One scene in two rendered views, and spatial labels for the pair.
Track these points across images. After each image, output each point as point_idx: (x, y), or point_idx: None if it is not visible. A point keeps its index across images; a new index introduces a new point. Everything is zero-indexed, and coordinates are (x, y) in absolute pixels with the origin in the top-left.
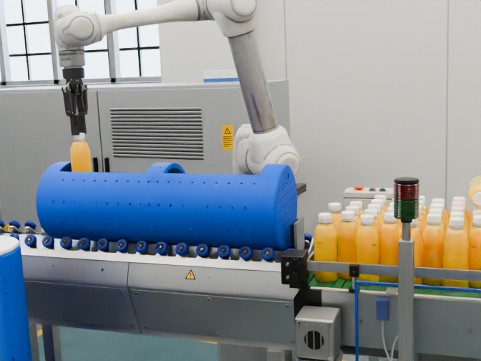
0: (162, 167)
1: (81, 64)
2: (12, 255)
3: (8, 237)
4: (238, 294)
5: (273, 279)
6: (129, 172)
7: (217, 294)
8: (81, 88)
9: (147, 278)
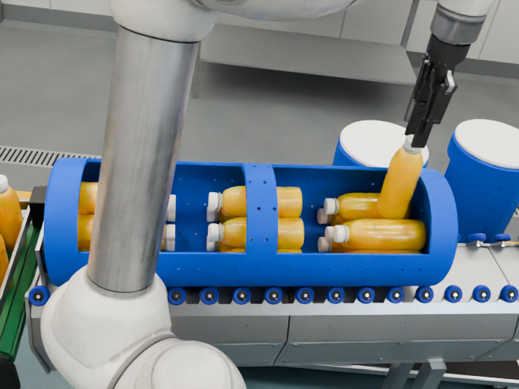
0: (249, 165)
1: (430, 28)
2: (339, 149)
3: (381, 165)
4: None
5: None
6: (296, 164)
7: None
8: (432, 74)
9: None
